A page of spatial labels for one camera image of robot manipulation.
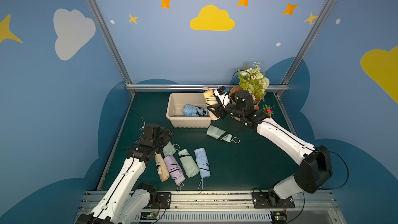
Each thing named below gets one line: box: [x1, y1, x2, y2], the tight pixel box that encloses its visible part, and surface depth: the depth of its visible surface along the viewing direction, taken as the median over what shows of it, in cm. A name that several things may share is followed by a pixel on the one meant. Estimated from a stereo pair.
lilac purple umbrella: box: [163, 154, 186, 193], surface depth 82 cm
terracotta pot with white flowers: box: [229, 61, 270, 111], surface depth 90 cm
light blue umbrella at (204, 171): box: [194, 147, 211, 194], surface depth 85 cm
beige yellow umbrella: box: [202, 87, 221, 121], surface depth 75 cm
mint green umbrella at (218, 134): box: [206, 124, 241, 144], surface depth 98 cm
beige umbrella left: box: [154, 152, 170, 182], surface depth 81 cm
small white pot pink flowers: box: [261, 103, 275, 118], surface depth 90 cm
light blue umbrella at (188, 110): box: [182, 103, 197, 117], surface depth 106 cm
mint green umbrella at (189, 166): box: [173, 143, 200, 179], surface depth 86 cm
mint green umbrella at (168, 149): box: [162, 141, 177, 158], surface depth 90 cm
